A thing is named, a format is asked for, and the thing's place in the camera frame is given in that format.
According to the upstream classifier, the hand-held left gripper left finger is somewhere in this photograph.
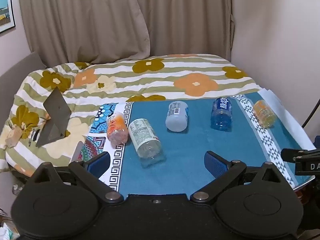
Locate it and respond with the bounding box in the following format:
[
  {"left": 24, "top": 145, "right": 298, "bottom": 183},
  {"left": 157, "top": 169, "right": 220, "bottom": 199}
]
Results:
[{"left": 30, "top": 152, "right": 124, "bottom": 205}]

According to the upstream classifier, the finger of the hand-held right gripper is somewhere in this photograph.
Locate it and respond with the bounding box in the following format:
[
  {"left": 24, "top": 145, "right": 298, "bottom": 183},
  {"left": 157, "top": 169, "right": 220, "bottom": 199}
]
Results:
[{"left": 281, "top": 148, "right": 320, "bottom": 163}]

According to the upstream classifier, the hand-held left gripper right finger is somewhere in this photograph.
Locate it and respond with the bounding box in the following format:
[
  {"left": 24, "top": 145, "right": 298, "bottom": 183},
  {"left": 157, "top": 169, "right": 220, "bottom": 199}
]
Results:
[{"left": 190, "top": 151, "right": 290, "bottom": 204}]

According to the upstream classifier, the colourful mandala patterned cloth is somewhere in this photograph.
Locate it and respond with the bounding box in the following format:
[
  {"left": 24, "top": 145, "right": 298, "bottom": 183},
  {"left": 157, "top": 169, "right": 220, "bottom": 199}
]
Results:
[{"left": 80, "top": 102, "right": 134, "bottom": 192}]

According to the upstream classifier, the teal mat with patterned border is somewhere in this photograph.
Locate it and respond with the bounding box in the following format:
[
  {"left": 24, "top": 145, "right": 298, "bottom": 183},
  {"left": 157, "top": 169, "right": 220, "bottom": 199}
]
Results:
[{"left": 110, "top": 92, "right": 316, "bottom": 199}]

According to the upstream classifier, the pink orange label plastic bottle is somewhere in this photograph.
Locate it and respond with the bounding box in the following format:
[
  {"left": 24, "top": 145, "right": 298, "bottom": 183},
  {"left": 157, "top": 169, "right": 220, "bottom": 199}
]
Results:
[{"left": 106, "top": 111, "right": 129, "bottom": 146}]

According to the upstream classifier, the blue plastic bottle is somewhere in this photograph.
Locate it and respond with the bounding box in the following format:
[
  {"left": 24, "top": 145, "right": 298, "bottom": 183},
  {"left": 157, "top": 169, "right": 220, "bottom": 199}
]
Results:
[{"left": 210, "top": 97, "right": 233, "bottom": 132}]

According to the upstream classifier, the clear bottle with white label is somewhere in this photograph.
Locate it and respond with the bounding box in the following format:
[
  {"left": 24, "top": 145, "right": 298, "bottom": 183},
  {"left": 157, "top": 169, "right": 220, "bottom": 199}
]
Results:
[{"left": 128, "top": 118, "right": 167, "bottom": 168}]

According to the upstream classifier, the grey laptop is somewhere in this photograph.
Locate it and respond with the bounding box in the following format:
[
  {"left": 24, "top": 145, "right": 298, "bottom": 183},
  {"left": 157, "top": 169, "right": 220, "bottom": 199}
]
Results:
[{"left": 35, "top": 87, "right": 72, "bottom": 147}]

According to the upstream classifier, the frosted white plastic bottle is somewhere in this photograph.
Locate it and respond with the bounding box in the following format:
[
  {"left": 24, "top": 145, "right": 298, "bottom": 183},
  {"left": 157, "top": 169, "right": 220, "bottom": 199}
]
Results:
[{"left": 165, "top": 101, "right": 189, "bottom": 132}]

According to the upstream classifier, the beige cork piece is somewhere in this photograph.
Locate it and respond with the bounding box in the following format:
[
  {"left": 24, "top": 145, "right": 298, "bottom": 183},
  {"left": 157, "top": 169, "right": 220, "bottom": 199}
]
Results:
[{"left": 6, "top": 127, "right": 21, "bottom": 147}]

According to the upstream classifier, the striped floral blanket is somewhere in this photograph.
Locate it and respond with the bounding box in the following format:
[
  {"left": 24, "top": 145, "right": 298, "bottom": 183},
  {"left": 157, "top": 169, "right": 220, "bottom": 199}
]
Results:
[{"left": 0, "top": 53, "right": 263, "bottom": 174}]

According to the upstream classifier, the crumpled plastic bag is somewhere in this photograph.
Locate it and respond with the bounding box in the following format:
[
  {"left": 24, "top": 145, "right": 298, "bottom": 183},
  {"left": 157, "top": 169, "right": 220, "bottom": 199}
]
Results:
[{"left": 0, "top": 209, "right": 20, "bottom": 240}]

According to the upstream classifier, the grey upholstered headboard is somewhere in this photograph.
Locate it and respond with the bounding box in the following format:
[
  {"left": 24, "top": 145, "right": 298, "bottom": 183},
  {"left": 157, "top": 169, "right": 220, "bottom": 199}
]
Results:
[{"left": 0, "top": 51, "right": 47, "bottom": 130}]

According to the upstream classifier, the beige curtain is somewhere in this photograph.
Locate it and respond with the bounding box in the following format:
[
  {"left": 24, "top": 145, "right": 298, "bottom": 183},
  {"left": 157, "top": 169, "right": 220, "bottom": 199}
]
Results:
[
  {"left": 18, "top": 0, "right": 151, "bottom": 67},
  {"left": 130, "top": 0, "right": 235, "bottom": 61}
]

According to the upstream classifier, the black cable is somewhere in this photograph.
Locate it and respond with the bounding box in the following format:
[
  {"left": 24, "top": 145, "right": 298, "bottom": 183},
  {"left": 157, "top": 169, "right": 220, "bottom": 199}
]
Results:
[{"left": 301, "top": 99, "right": 320, "bottom": 128}]

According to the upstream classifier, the framed wall picture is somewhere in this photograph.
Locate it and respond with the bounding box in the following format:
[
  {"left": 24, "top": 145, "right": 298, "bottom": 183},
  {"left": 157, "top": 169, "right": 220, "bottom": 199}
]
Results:
[{"left": 0, "top": 0, "right": 16, "bottom": 34}]

